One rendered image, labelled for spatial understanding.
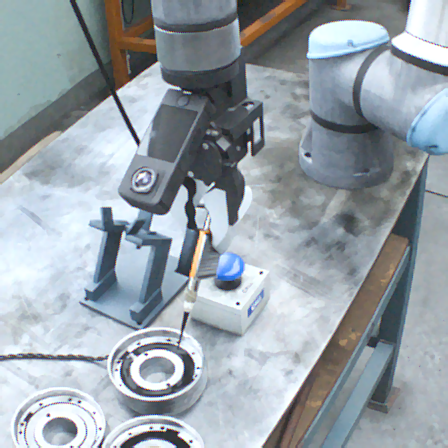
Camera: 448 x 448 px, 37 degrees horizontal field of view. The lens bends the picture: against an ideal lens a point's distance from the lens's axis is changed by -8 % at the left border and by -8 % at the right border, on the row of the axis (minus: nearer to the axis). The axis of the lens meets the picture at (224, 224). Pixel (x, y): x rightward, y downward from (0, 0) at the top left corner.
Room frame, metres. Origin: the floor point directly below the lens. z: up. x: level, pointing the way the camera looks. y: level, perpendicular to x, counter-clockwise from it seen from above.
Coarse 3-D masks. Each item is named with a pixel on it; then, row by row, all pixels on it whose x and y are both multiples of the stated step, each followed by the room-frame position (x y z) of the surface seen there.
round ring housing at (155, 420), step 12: (132, 420) 0.40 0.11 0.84; (144, 420) 0.40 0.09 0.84; (156, 420) 0.40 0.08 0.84; (168, 420) 0.40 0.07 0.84; (180, 420) 0.40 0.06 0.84; (120, 432) 0.39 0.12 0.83; (132, 432) 0.39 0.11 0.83; (192, 432) 0.38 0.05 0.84; (108, 444) 0.37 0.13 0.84; (120, 444) 0.38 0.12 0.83; (144, 444) 0.38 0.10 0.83; (156, 444) 0.38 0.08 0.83; (168, 444) 0.38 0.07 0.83; (192, 444) 0.38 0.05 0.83; (204, 444) 0.37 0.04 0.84
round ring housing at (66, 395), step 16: (32, 400) 0.43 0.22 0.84; (48, 400) 0.44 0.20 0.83; (64, 400) 0.44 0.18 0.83; (80, 400) 0.44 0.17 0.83; (16, 416) 0.41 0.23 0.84; (48, 416) 0.42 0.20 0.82; (64, 416) 0.42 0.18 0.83; (96, 416) 0.42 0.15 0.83; (16, 432) 0.39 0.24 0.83; (48, 432) 0.40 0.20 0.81; (80, 432) 0.39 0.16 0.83
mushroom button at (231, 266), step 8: (224, 256) 0.60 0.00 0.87; (232, 256) 0.60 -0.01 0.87; (224, 264) 0.59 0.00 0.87; (232, 264) 0.59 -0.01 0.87; (240, 264) 0.59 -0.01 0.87; (216, 272) 0.58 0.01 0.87; (224, 272) 0.58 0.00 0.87; (232, 272) 0.58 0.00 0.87; (240, 272) 0.58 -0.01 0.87; (224, 280) 0.57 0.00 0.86; (232, 280) 0.59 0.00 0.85
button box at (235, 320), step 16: (256, 272) 0.60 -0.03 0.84; (208, 288) 0.58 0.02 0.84; (224, 288) 0.58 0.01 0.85; (240, 288) 0.58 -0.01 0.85; (256, 288) 0.58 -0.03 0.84; (208, 304) 0.57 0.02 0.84; (224, 304) 0.56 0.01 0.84; (240, 304) 0.55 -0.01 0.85; (256, 304) 0.58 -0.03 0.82; (208, 320) 0.57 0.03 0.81; (224, 320) 0.56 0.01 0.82; (240, 320) 0.55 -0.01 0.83
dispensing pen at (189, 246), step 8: (208, 216) 0.57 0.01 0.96; (208, 224) 0.57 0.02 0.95; (192, 232) 0.55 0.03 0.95; (184, 240) 0.55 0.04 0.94; (192, 240) 0.55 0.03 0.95; (184, 248) 0.55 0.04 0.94; (192, 248) 0.54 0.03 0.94; (184, 256) 0.54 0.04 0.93; (192, 256) 0.54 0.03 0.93; (184, 264) 0.54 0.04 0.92; (192, 264) 0.54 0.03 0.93; (184, 272) 0.53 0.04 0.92; (192, 280) 0.54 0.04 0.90; (200, 280) 0.54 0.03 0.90; (192, 288) 0.53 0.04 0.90; (184, 296) 0.53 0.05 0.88; (192, 296) 0.53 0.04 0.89; (184, 304) 0.53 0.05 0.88; (192, 304) 0.53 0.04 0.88; (184, 312) 0.52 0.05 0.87; (184, 320) 0.52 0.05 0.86; (184, 328) 0.52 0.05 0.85
